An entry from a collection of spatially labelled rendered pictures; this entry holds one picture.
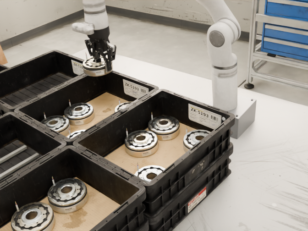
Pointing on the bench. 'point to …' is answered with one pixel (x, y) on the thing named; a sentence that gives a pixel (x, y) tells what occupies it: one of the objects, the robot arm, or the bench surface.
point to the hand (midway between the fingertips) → (103, 65)
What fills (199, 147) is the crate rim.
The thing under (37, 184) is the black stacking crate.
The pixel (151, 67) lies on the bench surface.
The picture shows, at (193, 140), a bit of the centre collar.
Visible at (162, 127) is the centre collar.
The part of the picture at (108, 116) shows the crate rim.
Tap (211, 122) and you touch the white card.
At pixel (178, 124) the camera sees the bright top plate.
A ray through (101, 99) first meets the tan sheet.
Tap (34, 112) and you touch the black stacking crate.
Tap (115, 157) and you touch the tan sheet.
